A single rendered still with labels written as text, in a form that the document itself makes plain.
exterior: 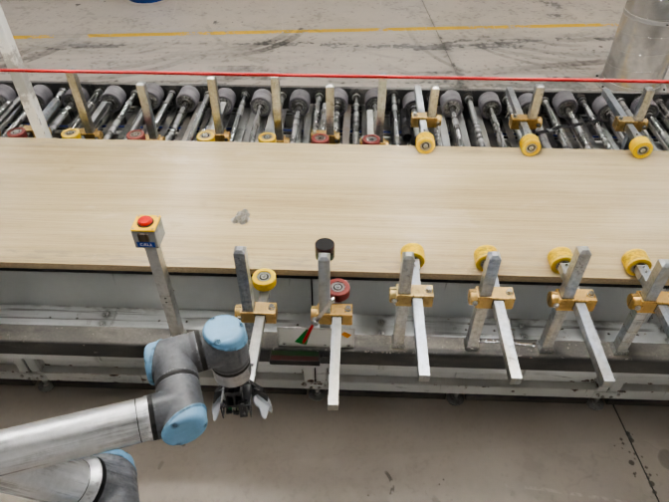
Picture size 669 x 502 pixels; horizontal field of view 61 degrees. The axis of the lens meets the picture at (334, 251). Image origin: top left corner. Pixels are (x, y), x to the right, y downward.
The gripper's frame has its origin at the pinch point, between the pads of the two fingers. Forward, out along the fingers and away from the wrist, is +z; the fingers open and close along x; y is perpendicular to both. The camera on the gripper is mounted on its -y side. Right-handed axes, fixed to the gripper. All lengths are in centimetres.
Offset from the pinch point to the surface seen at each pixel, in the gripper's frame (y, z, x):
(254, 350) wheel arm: -26.0, 8.1, 0.7
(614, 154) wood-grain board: -120, 3, 151
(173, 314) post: -43, 10, -27
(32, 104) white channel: -146, -13, -99
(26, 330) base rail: -51, 24, -82
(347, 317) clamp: -37.5, 7.7, 30.3
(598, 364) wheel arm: -9, -2, 98
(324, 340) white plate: -38.2, 19.9, 22.4
